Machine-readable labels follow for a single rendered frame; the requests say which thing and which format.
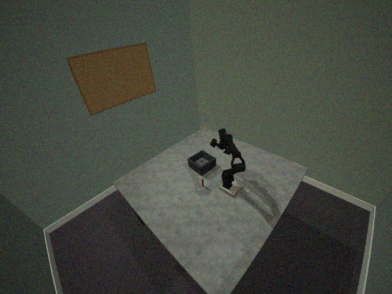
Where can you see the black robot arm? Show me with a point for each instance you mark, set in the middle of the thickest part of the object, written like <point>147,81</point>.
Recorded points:
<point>227,175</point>

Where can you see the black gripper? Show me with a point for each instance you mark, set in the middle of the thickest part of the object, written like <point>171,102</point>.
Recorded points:
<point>214,143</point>

